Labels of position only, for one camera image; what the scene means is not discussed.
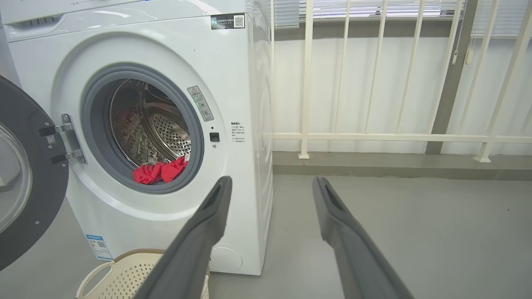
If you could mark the black QR code sticker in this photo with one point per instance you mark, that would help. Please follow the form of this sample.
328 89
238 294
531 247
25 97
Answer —
226 21

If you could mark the metal door hinge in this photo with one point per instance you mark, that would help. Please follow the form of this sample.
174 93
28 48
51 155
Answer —
70 141

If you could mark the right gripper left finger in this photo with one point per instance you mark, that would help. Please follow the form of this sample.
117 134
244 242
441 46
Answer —
195 245

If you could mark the white metal railing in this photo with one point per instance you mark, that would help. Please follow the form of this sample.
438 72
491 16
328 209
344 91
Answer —
307 83

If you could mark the white front-load washing machine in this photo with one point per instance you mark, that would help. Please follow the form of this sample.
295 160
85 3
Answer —
232 83

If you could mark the cream perforated laundry basket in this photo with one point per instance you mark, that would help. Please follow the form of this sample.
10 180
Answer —
124 274

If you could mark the blue energy label sticker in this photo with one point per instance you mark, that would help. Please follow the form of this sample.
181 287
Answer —
99 247

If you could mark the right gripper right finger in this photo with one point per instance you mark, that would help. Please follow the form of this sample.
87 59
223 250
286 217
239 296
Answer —
357 257

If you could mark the grey caution sticker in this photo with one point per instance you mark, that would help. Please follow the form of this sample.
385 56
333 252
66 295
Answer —
200 103

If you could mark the printed warning text label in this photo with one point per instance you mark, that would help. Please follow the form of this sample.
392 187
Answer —
238 133

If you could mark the red garment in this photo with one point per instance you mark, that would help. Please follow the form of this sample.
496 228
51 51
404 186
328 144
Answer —
151 172

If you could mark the dark washing machine door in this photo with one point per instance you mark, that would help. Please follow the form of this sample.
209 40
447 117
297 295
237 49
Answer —
37 199

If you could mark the grey window pillar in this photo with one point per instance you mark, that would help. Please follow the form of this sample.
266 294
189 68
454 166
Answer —
451 83

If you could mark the white window blinds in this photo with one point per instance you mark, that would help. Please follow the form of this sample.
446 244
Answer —
374 7

